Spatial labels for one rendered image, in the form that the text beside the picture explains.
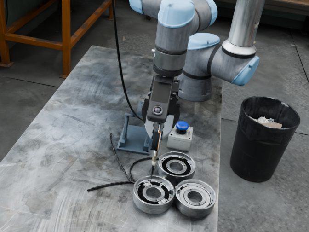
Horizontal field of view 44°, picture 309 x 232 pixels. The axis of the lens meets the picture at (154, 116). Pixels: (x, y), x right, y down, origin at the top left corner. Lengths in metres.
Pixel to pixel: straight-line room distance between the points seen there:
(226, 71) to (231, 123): 1.53
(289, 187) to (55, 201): 1.72
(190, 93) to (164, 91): 0.54
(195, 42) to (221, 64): 0.12
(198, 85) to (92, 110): 0.40
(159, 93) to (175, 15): 0.18
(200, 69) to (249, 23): 0.25
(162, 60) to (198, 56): 0.50
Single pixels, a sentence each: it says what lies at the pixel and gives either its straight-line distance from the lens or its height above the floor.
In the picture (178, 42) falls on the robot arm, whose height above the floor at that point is 1.21.
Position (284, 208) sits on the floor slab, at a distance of 2.31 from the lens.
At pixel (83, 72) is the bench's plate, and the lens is 1.53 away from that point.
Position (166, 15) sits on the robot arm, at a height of 1.26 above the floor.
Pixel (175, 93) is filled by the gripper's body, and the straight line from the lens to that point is 0.92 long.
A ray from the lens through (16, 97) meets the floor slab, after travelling 2.90.
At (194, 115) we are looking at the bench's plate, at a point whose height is 0.80.
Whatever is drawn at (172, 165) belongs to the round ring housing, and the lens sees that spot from 1.09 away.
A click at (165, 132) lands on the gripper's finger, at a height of 0.95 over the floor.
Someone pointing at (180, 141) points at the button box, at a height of 0.83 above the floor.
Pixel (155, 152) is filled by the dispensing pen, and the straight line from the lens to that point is 0.99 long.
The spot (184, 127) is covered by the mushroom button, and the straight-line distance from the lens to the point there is 1.15.
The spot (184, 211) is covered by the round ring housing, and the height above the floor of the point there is 0.82.
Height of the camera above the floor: 1.53
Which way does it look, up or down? 34 degrees down
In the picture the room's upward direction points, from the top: 8 degrees clockwise
